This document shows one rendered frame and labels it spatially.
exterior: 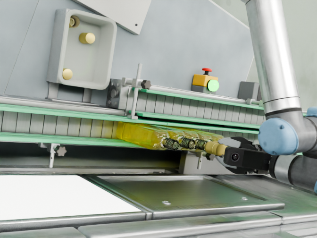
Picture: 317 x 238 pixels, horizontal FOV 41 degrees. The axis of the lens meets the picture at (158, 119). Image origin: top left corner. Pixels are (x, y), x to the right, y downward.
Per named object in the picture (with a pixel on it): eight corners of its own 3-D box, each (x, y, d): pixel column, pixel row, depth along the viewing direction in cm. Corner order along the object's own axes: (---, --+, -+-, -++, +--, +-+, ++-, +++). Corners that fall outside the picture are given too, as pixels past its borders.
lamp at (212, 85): (205, 90, 162) (211, 90, 160) (207, 78, 162) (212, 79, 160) (213, 91, 165) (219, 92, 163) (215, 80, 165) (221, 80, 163)
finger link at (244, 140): (230, 148, 117) (254, 160, 110) (226, 148, 116) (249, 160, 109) (236, 132, 116) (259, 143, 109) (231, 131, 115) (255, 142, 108)
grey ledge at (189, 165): (167, 168, 162) (186, 175, 153) (170, 146, 161) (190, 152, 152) (308, 170, 220) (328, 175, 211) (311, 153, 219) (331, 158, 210)
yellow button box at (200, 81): (190, 91, 168) (203, 93, 162) (193, 72, 167) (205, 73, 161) (203, 93, 172) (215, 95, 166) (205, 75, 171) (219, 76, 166)
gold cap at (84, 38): (79, 31, 134) (86, 30, 130) (89, 33, 136) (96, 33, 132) (78, 42, 134) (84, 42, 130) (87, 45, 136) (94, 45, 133)
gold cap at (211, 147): (203, 152, 120) (214, 156, 117) (205, 140, 120) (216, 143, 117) (212, 153, 123) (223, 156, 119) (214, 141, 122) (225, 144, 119)
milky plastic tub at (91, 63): (45, 81, 131) (57, 83, 124) (55, 8, 130) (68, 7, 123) (95, 88, 142) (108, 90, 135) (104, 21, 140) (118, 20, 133)
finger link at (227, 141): (229, 143, 123) (252, 154, 116) (214, 141, 119) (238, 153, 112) (232, 132, 122) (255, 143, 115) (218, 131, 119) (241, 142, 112)
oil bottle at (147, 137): (115, 138, 134) (155, 151, 117) (117, 120, 134) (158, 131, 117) (129, 138, 138) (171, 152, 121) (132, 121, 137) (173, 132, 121)
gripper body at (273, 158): (254, 170, 117) (291, 181, 108) (233, 169, 112) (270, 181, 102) (259, 142, 117) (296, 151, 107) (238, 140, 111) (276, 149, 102)
